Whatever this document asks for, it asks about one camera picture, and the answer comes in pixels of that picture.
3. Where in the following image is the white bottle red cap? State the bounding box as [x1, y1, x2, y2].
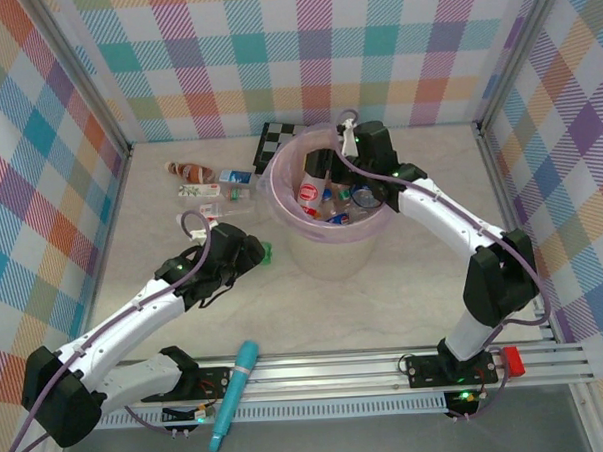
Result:
[296, 169, 327, 220]

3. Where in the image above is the aluminium frame post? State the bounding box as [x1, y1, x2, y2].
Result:
[466, 0, 579, 139]
[29, 0, 135, 168]

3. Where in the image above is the purple cable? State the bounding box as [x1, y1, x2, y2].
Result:
[0, 209, 225, 452]
[333, 100, 556, 428]

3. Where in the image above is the aluminium side rail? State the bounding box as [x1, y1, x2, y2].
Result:
[70, 145, 142, 342]

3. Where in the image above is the thin black cable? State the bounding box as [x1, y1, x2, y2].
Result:
[197, 282, 237, 311]

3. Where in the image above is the blue white carton box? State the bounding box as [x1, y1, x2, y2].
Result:
[217, 167, 255, 187]

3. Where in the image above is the small brown drink bottle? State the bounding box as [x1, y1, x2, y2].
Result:
[165, 159, 216, 189]

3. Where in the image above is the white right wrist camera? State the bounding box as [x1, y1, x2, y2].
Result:
[337, 117, 361, 158]

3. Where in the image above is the pink-lined waste bin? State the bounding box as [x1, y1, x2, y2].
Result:
[253, 121, 401, 249]

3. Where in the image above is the beige waste bin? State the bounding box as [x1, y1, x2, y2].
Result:
[284, 216, 393, 284]

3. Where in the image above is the small black controller board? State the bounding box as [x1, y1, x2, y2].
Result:
[444, 389, 479, 421]
[161, 403, 214, 426]

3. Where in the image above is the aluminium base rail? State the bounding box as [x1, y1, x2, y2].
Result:
[96, 340, 595, 409]

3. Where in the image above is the white slotted cable duct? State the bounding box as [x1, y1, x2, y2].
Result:
[96, 393, 451, 430]

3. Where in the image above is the white green toothpaste box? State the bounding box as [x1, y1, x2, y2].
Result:
[178, 182, 222, 199]

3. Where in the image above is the teal marker pen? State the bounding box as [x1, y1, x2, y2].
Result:
[204, 340, 265, 452]

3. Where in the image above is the red box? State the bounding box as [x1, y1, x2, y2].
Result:
[501, 344, 527, 377]

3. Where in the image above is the black white chessboard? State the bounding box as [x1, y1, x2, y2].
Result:
[250, 120, 313, 177]

